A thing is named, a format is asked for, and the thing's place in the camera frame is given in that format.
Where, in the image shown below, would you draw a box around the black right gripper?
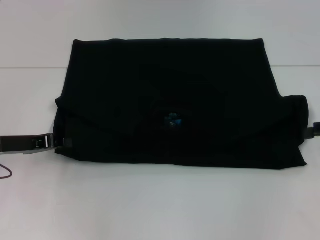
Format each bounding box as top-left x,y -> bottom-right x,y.
304,121 -> 320,141

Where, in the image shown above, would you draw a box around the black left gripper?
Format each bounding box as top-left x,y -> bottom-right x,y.
0,133 -> 72,156

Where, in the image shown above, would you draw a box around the black FREE print t-shirt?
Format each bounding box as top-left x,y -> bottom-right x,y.
53,37 -> 311,172

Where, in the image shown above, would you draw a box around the dark left gripper cable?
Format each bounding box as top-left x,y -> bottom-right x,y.
0,163 -> 14,180

